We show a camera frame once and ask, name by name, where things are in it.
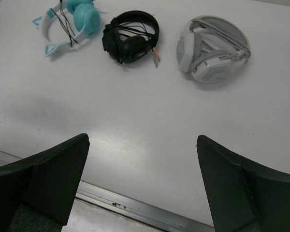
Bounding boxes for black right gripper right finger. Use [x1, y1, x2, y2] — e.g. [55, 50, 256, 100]
[196, 135, 290, 232]

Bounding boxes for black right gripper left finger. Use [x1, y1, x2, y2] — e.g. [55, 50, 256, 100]
[0, 133, 90, 232]

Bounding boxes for black headphone cable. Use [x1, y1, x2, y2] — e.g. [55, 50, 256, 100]
[50, 0, 97, 49]

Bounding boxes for teal cat-ear headphones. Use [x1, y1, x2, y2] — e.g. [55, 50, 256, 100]
[32, 0, 101, 57]

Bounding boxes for black headphones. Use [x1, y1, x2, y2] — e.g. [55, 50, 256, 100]
[102, 10, 160, 67]

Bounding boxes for white grey gaming headset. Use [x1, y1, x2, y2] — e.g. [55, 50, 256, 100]
[176, 15, 251, 84]

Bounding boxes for aluminium front rail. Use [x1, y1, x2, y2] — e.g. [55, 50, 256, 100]
[0, 148, 215, 232]

